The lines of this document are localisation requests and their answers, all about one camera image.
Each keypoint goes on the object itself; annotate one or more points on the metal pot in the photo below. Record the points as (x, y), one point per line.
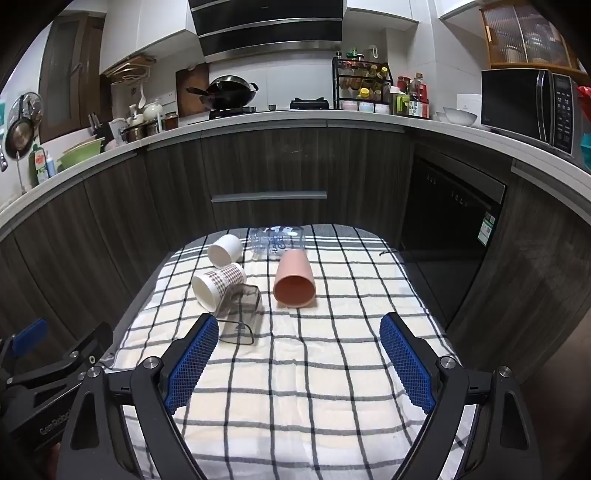
(138, 131)

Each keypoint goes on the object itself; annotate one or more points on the black spice rack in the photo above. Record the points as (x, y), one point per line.
(362, 85)

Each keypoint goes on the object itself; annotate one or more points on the brown glass jar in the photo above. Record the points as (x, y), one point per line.
(171, 121)

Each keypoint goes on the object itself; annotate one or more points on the black built-in dishwasher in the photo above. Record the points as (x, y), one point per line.
(450, 217)

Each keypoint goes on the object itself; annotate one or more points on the dark wood drawer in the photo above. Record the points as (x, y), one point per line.
(268, 205)

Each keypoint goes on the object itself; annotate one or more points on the black wok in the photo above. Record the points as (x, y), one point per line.
(233, 90)

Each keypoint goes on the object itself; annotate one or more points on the white ladle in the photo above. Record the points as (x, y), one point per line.
(142, 98)

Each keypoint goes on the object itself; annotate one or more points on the green bowl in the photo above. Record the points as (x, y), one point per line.
(81, 154)

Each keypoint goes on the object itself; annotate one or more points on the clear square glass cup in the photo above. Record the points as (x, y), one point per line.
(244, 303)

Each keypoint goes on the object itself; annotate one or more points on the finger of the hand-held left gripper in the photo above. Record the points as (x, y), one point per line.
(69, 359)
(30, 334)

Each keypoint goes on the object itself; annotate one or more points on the brown checked white cup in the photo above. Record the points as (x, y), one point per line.
(225, 278)

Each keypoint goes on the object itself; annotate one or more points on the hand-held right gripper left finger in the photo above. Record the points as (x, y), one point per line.
(191, 362)

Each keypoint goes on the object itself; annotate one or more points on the black gas stove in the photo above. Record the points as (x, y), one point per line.
(272, 108)

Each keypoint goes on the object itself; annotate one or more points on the wooden glass door cabinet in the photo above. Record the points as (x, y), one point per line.
(526, 34)

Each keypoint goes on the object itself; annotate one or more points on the black range hood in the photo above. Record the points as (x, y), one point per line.
(268, 27)

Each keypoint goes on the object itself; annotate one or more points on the plain white cup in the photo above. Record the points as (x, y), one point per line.
(226, 249)

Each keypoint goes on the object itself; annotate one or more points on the clear printed plastic cup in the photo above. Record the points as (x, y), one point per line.
(273, 242)

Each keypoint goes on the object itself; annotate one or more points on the white bowl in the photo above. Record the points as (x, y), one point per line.
(459, 117)

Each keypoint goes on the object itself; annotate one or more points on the white teapot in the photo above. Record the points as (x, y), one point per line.
(153, 111)

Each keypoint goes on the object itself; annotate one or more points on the hanging frying pan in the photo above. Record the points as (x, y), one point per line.
(21, 131)

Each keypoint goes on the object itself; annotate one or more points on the green lid container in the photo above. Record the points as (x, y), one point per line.
(400, 104)

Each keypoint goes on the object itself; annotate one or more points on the green dish soap bottle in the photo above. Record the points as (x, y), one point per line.
(39, 166)

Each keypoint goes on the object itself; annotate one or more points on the white rice cooker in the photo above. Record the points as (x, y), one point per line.
(468, 104)

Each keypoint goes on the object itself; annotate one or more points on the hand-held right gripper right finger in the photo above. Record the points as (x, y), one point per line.
(408, 364)

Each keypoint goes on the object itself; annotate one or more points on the wall rack with wooden boards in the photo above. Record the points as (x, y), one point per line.
(129, 68)

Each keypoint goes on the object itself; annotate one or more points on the black white checked cloth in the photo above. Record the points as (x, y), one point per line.
(295, 397)

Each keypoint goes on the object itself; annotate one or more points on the pink cup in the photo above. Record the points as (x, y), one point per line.
(295, 277)

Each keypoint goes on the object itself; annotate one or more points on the black microwave oven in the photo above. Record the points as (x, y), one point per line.
(517, 104)

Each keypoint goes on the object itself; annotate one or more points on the wooden cutting board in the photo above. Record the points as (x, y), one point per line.
(191, 85)

